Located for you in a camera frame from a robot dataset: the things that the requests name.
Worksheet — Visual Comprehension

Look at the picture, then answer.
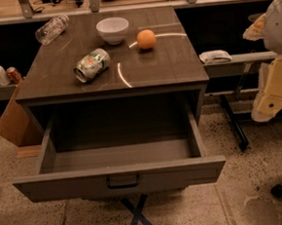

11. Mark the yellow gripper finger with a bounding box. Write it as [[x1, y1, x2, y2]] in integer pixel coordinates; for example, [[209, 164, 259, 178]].
[[251, 55, 282, 123], [242, 14, 266, 41]]

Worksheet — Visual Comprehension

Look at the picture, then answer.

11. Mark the green 7up soda can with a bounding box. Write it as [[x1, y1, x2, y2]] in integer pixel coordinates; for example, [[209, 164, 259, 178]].
[[73, 49, 111, 83]]

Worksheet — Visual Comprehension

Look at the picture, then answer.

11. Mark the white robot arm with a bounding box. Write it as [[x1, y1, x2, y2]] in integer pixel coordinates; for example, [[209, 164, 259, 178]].
[[243, 0, 282, 123]]

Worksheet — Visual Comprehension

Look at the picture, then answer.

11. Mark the open grey top drawer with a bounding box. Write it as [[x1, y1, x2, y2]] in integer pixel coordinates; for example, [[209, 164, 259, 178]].
[[13, 105, 226, 202]]

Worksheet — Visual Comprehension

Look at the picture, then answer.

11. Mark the grey cabinet with top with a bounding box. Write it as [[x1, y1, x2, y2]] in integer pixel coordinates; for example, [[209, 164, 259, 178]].
[[9, 3, 215, 151]]

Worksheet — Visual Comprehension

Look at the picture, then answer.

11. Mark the red soda can right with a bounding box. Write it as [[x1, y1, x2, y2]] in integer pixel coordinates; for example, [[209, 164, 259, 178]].
[[6, 67, 23, 84]]

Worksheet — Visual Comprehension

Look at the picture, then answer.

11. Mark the white folded cloth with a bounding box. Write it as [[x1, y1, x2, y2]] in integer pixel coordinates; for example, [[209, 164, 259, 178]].
[[199, 50, 232, 64]]

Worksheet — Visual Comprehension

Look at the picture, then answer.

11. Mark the orange fruit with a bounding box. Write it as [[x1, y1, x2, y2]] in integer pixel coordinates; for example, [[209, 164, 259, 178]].
[[136, 29, 156, 50]]

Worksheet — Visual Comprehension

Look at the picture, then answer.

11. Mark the white ceramic bowl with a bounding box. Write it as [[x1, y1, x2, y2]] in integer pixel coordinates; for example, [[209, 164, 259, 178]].
[[96, 17, 129, 45]]

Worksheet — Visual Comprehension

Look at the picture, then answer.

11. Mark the clear plastic water bottle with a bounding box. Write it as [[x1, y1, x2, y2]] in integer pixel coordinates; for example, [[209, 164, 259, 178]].
[[35, 14, 69, 45]]

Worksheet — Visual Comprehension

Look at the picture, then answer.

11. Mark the cardboard box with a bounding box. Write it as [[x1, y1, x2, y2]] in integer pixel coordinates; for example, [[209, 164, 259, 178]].
[[0, 82, 43, 158]]

